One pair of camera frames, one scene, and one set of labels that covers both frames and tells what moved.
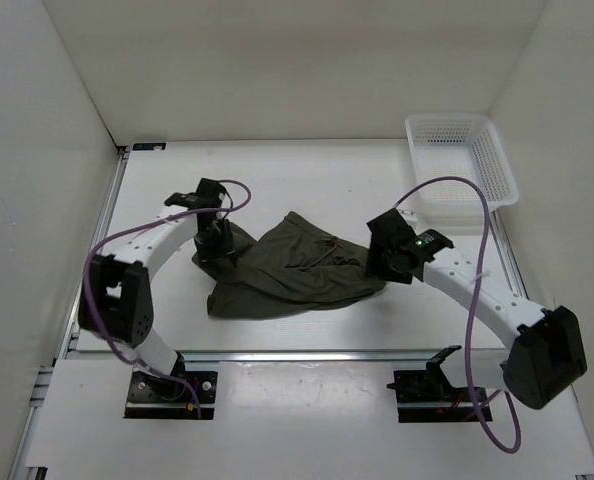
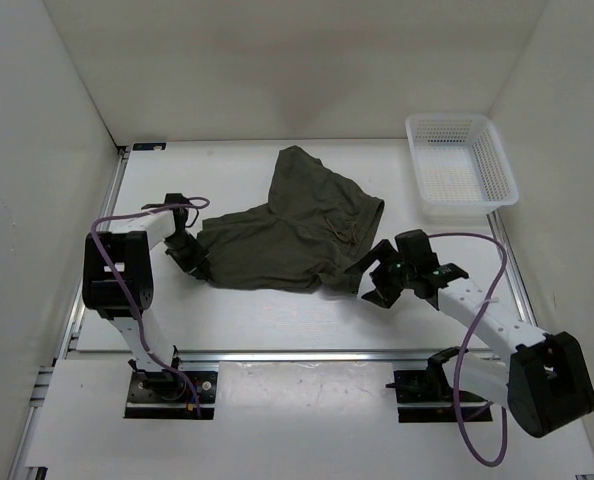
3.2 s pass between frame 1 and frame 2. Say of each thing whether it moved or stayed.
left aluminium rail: stayed
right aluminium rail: stayed
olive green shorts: moved
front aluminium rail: stayed
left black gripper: moved
